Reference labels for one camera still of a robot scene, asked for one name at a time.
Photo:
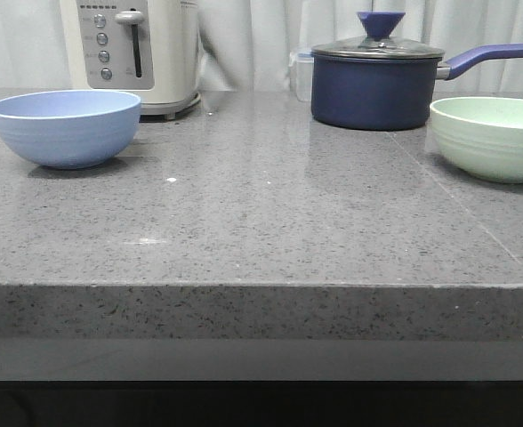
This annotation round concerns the blue bowl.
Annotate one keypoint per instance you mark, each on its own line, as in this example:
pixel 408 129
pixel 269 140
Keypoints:
pixel 69 129

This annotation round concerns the green bowl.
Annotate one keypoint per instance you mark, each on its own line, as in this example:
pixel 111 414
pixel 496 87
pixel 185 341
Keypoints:
pixel 481 135

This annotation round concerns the clear plastic container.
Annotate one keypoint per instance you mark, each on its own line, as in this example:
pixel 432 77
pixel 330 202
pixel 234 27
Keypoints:
pixel 301 70

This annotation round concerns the white curtain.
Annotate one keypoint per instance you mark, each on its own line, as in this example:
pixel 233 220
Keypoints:
pixel 246 44

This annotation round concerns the dark blue saucepan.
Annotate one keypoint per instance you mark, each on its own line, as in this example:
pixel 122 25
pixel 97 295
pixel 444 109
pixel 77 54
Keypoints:
pixel 388 94

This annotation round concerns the cream toaster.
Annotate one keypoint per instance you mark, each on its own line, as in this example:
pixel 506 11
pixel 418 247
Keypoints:
pixel 149 48

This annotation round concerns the glass lid blue knob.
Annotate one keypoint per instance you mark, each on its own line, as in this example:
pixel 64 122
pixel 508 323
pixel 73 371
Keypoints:
pixel 378 43

